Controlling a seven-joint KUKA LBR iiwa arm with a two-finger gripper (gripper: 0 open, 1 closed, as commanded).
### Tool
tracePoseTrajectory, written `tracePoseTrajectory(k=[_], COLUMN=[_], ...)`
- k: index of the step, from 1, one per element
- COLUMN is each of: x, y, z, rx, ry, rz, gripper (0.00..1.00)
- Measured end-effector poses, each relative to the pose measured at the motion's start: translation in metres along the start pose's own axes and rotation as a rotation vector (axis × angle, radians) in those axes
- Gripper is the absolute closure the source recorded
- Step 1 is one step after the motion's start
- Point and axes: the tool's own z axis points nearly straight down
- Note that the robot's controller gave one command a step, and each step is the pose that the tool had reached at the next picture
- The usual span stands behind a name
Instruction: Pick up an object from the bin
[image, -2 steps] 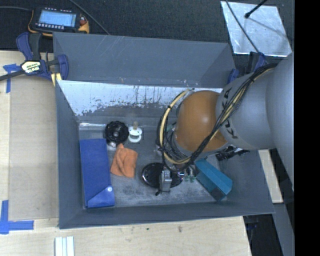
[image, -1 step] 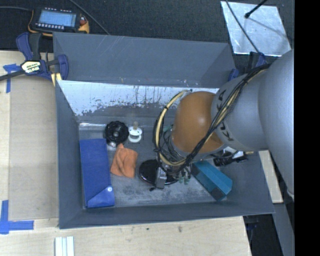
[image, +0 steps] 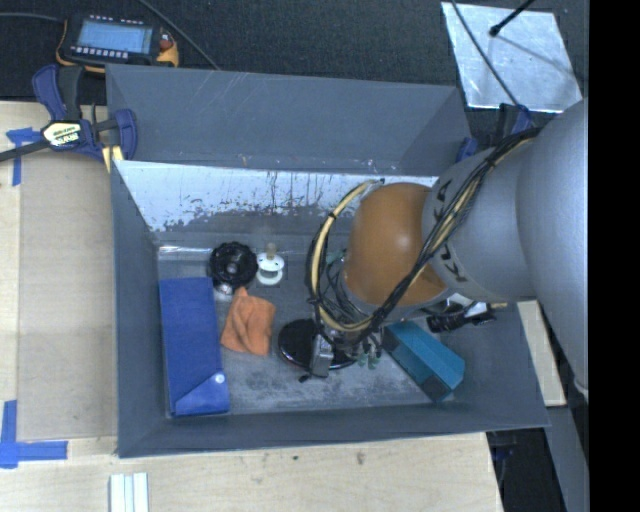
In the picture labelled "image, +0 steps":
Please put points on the black round disc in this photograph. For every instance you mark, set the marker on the black round disc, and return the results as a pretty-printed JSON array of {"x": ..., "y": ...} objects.
[{"x": 296, "y": 342}]

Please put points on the pale wood flat board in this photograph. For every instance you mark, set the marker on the pale wood flat board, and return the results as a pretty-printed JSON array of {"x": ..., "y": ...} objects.
[{"x": 65, "y": 300}]

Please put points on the orange cloth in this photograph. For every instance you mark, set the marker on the orange cloth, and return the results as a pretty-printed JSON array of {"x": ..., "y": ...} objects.
[{"x": 248, "y": 322}]

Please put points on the teal box with dark end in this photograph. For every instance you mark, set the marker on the teal box with dark end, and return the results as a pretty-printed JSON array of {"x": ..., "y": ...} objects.
[{"x": 420, "y": 357}]

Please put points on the blue flat pouch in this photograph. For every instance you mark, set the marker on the blue flat pouch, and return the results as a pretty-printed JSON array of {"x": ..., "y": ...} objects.
[{"x": 190, "y": 340}]

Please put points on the white pacifier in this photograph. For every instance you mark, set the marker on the white pacifier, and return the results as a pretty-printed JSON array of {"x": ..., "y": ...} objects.
[{"x": 270, "y": 267}]

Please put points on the grey metal bin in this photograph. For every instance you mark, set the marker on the grey metal bin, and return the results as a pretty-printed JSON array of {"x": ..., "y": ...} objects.
[{"x": 280, "y": 125}]

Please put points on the black round knob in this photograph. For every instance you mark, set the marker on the black round knob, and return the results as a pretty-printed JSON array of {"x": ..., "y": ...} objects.
[{"x": 232, "y": 264}]

